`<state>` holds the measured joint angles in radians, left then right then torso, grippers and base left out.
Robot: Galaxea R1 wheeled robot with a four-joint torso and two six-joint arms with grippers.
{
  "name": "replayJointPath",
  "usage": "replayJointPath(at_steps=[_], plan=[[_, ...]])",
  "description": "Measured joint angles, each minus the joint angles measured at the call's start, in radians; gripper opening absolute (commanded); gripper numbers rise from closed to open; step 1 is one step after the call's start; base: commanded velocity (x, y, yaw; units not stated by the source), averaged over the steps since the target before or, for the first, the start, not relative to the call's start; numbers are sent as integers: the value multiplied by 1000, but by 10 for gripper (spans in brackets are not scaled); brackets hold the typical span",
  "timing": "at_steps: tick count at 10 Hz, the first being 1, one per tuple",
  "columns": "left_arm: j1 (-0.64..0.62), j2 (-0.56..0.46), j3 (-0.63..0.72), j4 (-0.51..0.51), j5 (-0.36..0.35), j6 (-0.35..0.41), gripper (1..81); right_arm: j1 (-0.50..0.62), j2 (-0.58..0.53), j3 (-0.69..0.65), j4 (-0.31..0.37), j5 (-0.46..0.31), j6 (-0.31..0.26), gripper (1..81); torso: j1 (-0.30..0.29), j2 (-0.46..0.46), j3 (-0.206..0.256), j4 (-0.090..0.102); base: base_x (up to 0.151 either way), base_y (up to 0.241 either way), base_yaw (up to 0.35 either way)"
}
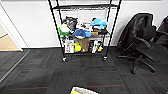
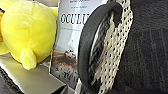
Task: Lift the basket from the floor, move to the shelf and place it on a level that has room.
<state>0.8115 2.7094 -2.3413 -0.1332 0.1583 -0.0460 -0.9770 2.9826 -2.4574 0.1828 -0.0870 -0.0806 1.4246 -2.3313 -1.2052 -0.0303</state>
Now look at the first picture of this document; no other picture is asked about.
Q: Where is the brown box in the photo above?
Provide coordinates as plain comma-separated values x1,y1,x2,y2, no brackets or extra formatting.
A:
79,38,91,53

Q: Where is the small yellow item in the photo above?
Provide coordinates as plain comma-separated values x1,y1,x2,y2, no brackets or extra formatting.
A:
73,42,83,54

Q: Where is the white and black item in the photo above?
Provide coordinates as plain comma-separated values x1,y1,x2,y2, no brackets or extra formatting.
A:
90,39,104,55

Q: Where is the blue cloth bag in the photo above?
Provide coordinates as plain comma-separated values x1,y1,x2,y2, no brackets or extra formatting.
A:
72,28,92,39

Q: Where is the white printed box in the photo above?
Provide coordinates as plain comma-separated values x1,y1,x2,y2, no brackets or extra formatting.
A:
64,37,75,55

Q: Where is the green and white toy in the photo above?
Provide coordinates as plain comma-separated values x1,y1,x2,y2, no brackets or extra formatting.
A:
57,23,71,36

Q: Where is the blue plush toy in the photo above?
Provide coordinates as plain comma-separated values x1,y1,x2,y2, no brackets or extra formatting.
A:
90,18,109,30

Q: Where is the black office chair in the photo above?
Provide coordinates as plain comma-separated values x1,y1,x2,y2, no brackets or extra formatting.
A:
116,13,168,75

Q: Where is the black wire shelf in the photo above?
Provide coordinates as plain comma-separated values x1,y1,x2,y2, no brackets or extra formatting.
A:
47,0,123,64

